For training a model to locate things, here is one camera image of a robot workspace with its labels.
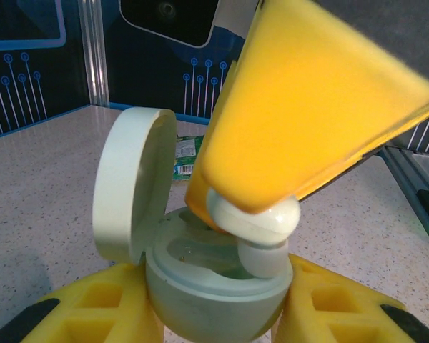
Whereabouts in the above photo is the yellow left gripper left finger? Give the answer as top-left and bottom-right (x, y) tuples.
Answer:
(0, 262), (165, 343)

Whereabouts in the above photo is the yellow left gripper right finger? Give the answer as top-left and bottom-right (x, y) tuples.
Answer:
(271, 253), (429, 343)

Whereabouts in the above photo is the mint green charging case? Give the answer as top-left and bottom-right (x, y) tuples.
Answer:
(92, 106), (295, 340)

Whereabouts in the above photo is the small white wireless earbud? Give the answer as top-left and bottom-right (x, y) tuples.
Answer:
(205, 187), (302, 280)

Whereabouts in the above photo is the green snack bag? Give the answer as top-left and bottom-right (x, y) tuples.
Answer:
(173, 134), (205, 180)

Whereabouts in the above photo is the aluminium table side rail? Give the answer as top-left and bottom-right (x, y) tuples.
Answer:
(378, 146), (429, 258)

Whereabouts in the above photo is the aluminium frame post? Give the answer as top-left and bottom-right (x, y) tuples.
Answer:
(77, 0), (110, 106)

